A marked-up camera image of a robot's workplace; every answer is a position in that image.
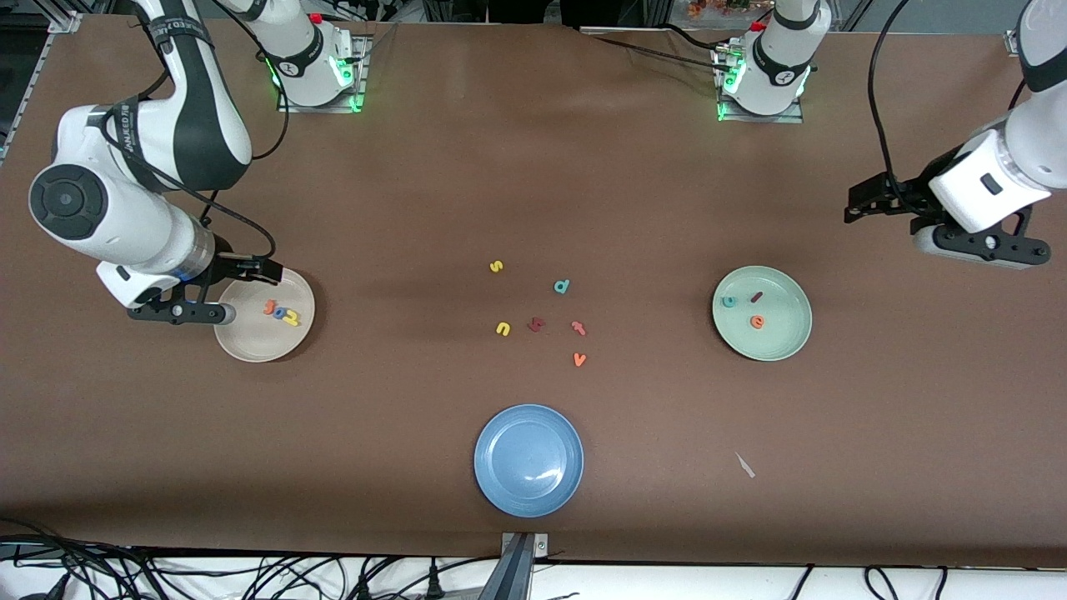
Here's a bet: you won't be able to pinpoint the beige brown plate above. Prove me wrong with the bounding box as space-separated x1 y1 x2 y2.
213 268 317 363

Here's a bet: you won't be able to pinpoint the pale green plate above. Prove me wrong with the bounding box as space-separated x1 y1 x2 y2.
711 265 814 363

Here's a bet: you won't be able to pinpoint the orange artificial flowers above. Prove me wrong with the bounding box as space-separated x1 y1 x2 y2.
688 0 776 19

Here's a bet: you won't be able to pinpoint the blue plate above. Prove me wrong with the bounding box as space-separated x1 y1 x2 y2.
473 404 584 518

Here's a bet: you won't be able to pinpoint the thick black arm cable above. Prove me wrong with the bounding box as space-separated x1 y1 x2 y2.
100 100 278 261

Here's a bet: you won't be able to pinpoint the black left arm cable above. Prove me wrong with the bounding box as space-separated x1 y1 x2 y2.
867 0 911 198

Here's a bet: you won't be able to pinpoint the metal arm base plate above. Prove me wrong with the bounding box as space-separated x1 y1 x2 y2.
277 35 370 113
715 42 805 124

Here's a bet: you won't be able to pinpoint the black cable on table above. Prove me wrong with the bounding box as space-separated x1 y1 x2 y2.
594 35 728 71
659 23 739 53

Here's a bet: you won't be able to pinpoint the metal camera stand bracket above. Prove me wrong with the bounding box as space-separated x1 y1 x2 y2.
479 532 551 600

